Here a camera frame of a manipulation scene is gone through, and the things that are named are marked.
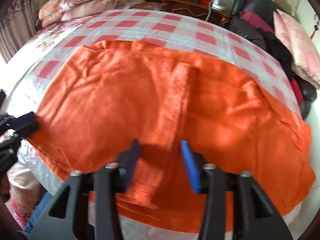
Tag orange fleece pants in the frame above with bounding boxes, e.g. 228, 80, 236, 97
29, 41, 316, 233

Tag black leather armchair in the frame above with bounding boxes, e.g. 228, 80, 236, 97
227, 0, 317, 119

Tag pink curtain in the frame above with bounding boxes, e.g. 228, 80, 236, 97
1, 0, 36, 63

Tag pink checkered plastic tablecloth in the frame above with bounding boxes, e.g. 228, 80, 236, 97
6, 8, 304, 240

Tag magenta garment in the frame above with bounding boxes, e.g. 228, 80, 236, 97
239, 11, 274, 33

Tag black clothes pile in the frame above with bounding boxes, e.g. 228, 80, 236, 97
257, 28, 294, 80

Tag pink pillow on bed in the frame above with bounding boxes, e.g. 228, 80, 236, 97
39, 0, 63, 28

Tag dark wooden nightstand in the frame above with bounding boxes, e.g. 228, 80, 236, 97
161, 0, 232, 28

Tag red garment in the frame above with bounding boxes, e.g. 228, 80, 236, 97
290, 78, 304, 106

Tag white charger with cable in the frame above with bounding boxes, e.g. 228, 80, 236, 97
205, 0, 226, 22

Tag pink satin cushion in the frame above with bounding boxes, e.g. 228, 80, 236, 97
273, 9, 320, 89

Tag blue jeans legs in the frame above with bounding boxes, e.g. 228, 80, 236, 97
20, 192, 53, 239

